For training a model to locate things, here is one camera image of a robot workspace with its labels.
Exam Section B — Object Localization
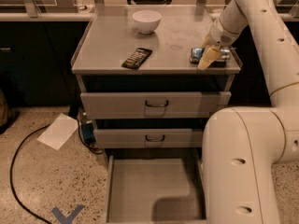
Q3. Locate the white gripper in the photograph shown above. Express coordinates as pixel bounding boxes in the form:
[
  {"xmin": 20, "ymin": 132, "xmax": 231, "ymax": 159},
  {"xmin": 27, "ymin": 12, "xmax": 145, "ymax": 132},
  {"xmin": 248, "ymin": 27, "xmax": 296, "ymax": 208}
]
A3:
[{"xmin": 197, "ymin": 19, "xmax": 239, "ymax": 70}]

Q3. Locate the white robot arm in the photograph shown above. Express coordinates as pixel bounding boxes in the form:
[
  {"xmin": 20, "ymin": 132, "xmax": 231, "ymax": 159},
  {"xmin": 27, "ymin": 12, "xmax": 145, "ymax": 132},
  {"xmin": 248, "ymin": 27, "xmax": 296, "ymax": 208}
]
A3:
[{"xmin": 202, "ymin": 0, "xmax": 299, "ymax": 224}]

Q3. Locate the grey metal drawer cabinet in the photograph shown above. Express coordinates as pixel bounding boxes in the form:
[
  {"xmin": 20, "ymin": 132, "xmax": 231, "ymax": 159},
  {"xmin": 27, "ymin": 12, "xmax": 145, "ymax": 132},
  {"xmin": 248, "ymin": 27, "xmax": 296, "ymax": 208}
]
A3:
[{"xmin": 70, "ymin": 5, "xmax": 243, "ymax": 161}]

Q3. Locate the grey top drawer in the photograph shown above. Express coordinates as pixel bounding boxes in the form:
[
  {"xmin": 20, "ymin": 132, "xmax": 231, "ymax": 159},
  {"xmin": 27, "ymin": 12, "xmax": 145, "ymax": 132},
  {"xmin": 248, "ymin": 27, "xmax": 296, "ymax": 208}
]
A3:
[{"xmin": 80, "ymin": 91, "xmax": 231, "ymax": 119}]

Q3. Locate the grey middle drawer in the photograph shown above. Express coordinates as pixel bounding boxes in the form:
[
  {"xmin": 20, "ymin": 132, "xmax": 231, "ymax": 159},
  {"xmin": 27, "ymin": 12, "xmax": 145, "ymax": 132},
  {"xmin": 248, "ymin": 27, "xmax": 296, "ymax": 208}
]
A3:
[{"xmin": 93, "ymin": 129, "xmax": 203, "ymax": 148}]

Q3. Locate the grey open bottom drawer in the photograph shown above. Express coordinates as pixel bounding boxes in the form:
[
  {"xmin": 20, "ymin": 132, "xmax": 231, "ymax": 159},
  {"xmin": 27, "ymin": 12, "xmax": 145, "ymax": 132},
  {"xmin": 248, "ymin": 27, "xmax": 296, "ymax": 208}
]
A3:
[{"xmin": 104, "ymin": 155, "xmax": 206, "ymax": 224}]

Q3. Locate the white ceramic bowl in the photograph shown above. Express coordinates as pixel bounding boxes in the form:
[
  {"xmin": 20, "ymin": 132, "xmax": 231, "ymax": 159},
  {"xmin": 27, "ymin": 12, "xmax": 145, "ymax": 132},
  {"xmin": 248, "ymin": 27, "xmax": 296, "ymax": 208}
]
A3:
[{"xmin": 133, "ymin": 10, "xmax": 162, "ymax": 34}]

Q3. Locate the black snack bar packet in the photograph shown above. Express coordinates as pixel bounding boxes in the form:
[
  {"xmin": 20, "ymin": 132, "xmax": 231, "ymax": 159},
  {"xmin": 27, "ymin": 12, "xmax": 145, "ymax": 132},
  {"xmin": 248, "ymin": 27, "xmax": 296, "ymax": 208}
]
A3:
[{"xmin": 121, "ymin": 48, "xmax": 152, "ymax": 70}]

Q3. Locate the blue power box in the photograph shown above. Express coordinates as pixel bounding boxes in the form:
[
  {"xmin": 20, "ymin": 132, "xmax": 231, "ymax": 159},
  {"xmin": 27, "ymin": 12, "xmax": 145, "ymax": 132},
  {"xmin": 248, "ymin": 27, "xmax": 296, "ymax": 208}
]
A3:
[{"xmin": 81, "ymin": 120, "xmax": 95, "ymax": 144}]

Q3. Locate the white paper sheet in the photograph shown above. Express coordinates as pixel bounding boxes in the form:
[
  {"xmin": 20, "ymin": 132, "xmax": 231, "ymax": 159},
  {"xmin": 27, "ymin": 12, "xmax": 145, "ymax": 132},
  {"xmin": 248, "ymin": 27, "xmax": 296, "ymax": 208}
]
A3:
[{"xmin": 37, "ymin": 113, "xmax": 78, "ymax": 150}]

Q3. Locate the dark counter with white top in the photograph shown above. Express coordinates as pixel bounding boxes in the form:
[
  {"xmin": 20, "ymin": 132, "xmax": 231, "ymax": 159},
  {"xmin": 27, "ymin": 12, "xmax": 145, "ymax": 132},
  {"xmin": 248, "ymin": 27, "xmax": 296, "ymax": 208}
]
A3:
[{"xmin": 0, "ymin": 21, "xmax": 270, "ymax": 107}]

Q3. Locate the blue tape floor mark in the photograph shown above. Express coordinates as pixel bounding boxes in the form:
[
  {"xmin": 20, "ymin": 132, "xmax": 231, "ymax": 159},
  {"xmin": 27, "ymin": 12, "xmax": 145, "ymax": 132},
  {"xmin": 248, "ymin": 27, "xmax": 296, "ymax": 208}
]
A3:
[{"xmin": 50, "ymin": 204, "xmax": 86, "ymax": 224}]

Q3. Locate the black cable on left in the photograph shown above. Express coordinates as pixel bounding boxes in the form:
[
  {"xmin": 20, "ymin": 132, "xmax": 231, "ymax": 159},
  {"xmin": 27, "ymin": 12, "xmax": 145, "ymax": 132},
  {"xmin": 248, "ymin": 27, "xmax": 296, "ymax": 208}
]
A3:
[{"xmin": 9, "ymin": 123, "xmax": 53, "ymax": 224}]

